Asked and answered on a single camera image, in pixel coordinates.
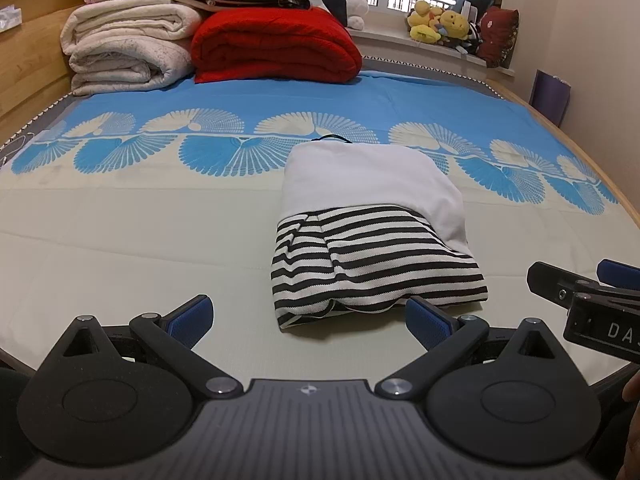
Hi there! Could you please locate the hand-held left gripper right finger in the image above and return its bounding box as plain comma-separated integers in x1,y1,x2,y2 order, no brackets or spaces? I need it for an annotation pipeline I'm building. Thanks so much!
374,296,576,401

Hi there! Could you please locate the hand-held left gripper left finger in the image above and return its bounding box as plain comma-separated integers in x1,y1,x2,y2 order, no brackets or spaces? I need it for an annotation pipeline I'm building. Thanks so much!
42,294,245,401

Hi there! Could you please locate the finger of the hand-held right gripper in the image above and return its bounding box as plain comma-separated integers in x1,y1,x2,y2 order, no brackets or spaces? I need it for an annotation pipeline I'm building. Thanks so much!
575,258,640,297
527,261,603,311

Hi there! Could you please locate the black white striped garment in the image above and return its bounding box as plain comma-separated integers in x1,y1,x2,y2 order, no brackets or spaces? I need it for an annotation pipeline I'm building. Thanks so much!
271,134,489,332

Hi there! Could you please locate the blue patterned bed sheet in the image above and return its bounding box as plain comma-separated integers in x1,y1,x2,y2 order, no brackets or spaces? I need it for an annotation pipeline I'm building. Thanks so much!
0,67,640,401

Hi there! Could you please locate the purple bag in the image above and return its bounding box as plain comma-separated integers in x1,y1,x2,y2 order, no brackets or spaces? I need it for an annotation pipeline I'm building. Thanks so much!
530,69,572,128

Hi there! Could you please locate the dark red cushion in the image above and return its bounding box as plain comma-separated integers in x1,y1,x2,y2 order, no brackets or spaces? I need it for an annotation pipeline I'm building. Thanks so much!
475,6,521,68

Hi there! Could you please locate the striped plush toy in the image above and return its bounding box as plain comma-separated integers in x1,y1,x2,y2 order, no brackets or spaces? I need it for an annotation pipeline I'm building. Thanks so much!
461,25,485,57

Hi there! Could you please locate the yellow plush toy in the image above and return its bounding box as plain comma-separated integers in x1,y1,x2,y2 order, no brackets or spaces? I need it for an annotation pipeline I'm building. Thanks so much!
437,10,472,45
406,0,447,44

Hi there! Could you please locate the white window sill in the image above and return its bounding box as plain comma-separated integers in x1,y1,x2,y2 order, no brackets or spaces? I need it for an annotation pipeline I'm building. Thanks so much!
345,26,516,79

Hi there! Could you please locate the red folded blanket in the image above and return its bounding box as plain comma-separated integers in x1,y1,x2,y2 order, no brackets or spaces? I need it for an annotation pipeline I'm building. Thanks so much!
191,6,364,84

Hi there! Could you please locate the beige folded quilt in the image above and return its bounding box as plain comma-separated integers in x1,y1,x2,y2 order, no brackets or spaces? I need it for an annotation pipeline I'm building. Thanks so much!
60,0,203,97

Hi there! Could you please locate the white plush toy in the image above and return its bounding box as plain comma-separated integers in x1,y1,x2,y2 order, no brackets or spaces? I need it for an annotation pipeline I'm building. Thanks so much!
345,0,371,31

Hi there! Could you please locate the tissue box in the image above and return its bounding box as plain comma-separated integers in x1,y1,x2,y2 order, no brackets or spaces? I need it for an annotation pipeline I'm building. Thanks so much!
0,4,24,32

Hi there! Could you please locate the white cable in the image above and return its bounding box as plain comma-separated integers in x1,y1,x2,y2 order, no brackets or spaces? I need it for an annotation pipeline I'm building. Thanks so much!
0,127,37,162

